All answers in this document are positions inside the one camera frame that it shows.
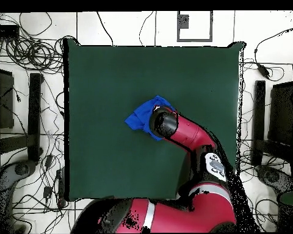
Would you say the dark green table cloth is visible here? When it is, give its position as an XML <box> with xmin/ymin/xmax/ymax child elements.
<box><xmin>63</xmin><ymin>38</ymin><xmax>246</xmax><ymax>202</ymax></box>

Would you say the blue shirt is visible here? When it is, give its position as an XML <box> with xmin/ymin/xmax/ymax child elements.
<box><xmin>124</xmin><ymin>94</ymin><xmax>176</xmax><ymax>141</ymax></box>

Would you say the small grey square plate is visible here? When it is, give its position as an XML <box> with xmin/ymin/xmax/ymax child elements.
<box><xmin>179</xmin><ymin>14</ymin><xmax>190</xmax><ymax>29</ymax></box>

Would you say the black power strip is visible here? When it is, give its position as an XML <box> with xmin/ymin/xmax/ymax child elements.
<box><xmin>0</xmin><ymin>24</ymin><xmax>20</xmax><ymax>39</ymax></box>
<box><xmin>56</xmin><ymin>168</ymin><xmax>67</xmax><ymax>208</ymax></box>

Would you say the dark box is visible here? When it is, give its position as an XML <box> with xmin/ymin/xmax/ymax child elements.
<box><xmin>267</xmin><ymin>81</ymin><xmax>293</xmax><ymax>147</ymax></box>
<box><xmin>0</xmin><ymin>68</ymin><xmax>15</xmax><ymax>130</ymax></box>

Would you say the black cable coil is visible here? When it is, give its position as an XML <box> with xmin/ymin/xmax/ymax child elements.
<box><xmin>5</xmin><ymin>36</ymin><xmax>64</xmax><ymax>74</ymax></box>

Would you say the grey square frame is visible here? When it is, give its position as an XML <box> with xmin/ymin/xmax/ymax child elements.
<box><xmin>176</xmin><ymin>10</ymin><xmax>214</xmax><ymax>43</ymax></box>

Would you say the black office chair base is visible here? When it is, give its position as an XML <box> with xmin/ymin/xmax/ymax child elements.
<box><xmin>255</xmin><ymin>165</ymin><xmax>293</xmax><ymax>194</ymax></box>
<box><xmin>0</xmin><ymin>160</ymin><xmax>37</xmax><ymax>196</ymax></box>

